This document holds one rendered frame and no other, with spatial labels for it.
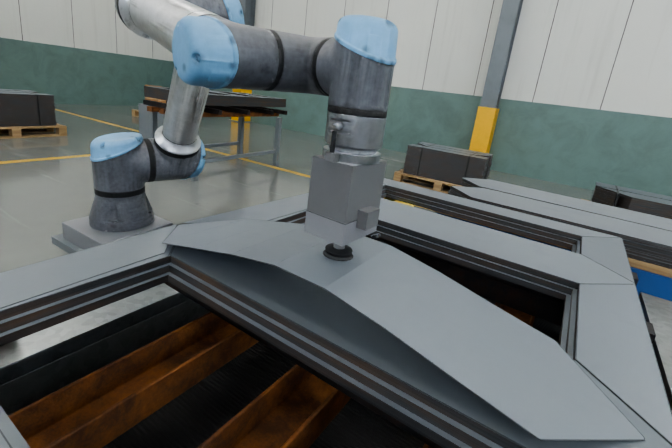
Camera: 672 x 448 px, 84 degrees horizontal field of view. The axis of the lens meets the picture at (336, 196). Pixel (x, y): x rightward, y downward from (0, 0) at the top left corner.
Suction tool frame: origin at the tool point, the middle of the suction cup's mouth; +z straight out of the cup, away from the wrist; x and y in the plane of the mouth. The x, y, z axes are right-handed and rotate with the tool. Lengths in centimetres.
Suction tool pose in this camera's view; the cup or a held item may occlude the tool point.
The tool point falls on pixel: (337, 262)
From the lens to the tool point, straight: 54.1
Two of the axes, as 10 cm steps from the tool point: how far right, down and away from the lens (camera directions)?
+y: 5.9, -1.6, 7.9
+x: -8.0, -2.6, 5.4
